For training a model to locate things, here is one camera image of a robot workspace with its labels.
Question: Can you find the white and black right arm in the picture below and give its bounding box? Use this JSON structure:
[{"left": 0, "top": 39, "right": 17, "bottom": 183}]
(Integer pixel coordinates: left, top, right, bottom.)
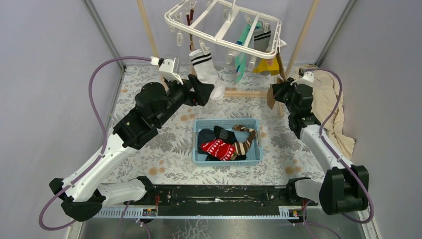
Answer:
[{"left": 267, "top": 78, "right": 370, "bottom": 215}]

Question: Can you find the black patterned sock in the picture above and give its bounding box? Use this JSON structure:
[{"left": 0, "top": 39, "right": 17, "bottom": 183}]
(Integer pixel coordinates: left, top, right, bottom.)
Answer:
[{"left": 206, "top": 126, "right": 246, "bottom": 161}]

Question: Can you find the light blue plastic basket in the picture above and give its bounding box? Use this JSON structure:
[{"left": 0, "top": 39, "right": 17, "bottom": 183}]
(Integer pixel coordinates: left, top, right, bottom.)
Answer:
[{"left": 192, "top": 118, "right": 263, "bottom": 167}]

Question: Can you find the teal patterned sock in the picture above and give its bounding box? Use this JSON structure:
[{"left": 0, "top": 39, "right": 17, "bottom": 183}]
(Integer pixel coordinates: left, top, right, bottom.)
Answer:
[{"left": 234, "top": 20, "right": 264, "bottom": 84}]

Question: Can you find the floral table mat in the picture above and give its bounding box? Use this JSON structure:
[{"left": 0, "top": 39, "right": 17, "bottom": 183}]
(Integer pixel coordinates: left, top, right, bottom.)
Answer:
[{"left": 96, "top": 65, "right": 345, "bottom": 186}]

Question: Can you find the navy blue sock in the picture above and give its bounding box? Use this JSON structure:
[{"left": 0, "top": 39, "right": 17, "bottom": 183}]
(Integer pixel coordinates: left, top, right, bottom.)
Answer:
[{"left": 197, "top": 129, "right": 215, "bottom": 155}]

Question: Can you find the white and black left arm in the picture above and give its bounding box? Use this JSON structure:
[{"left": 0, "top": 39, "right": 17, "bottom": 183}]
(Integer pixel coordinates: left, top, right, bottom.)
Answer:
[{"left": 49, "top": 74, "right": 214, "bottom": 222}]

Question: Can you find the brown tan sock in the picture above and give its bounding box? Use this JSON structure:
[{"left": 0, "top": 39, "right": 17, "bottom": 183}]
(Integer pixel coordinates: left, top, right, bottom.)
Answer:
[{"left": 266, "top": 49, "right": 288, "bottom": 111}]

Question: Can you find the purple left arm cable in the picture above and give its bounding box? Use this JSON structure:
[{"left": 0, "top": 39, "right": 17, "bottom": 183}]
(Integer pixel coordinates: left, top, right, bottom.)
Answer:
[{"left": 38, "top": 56, "right": 153, "bottom": 231}]

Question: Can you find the maroon olive striped sock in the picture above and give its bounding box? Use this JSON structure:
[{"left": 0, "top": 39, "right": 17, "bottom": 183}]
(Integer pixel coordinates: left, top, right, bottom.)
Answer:
[{"left": 186, "top": 0, "right": 196, "bottom": 52}]

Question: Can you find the wooden drying rack frame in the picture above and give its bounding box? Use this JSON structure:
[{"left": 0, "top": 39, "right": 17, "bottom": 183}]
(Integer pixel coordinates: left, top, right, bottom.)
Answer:
[{"left": 136, "top": 0, "right": 319, "bottom": 98}]

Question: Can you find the brown white striped sock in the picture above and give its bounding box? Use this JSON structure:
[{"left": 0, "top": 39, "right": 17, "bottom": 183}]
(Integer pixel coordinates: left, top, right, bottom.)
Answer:
[{"left": 230, "top": 124, "right": 256, "bottom": 160}]

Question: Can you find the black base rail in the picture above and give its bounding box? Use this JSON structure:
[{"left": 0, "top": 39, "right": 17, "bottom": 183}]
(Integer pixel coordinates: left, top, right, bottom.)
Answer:
[{"left": 139, "top": 185, "right": 303, "bottom": 217}]

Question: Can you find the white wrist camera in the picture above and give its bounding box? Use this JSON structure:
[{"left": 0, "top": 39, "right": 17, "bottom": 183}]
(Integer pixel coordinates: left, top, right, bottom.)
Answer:
[
  {"left": 291, "top": 71, "right": 315, "bottom": 88},
  {"left": 150, "top": 56, "right": 184, "bottom": 85}
]

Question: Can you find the white plastic clip hanger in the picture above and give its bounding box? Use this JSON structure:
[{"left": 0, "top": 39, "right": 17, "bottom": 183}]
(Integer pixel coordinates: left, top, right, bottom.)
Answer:
[{"left": 164, "top": 0, "right": 286, "bottom": 59}]

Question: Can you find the yellow sock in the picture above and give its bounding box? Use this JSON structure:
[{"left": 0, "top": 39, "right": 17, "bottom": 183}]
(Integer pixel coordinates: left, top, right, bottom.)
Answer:
[{"left": 252, "top": 58, "right": 280, "bottom": 76}]

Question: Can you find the beige cloth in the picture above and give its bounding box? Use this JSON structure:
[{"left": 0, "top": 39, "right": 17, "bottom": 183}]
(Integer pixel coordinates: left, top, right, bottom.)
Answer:
[{"left": 299, "top": 67, "right": 355, "bottom": 160}]

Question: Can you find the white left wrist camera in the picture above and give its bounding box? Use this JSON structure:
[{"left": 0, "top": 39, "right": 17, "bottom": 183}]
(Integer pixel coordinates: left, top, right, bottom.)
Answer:
[{"left": 150, "top": 56, "right": 184, "bottom": 85}]

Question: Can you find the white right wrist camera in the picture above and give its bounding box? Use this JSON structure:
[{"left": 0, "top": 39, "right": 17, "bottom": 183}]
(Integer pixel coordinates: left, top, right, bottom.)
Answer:
[{"left": 291, "top": 71, "right": 315, "bottom": 88}]

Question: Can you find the white black striped sock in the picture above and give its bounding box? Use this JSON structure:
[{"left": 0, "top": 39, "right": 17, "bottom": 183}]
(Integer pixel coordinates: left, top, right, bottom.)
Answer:
[{"left": 189, "top": 49, "right": 225, "bottom": 101}]

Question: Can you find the red white dotted sock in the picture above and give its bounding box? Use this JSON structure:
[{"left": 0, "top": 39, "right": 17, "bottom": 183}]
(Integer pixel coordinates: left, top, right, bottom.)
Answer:
[{"left": 201, "top": 139, "right": 235, "bottom": 161}]

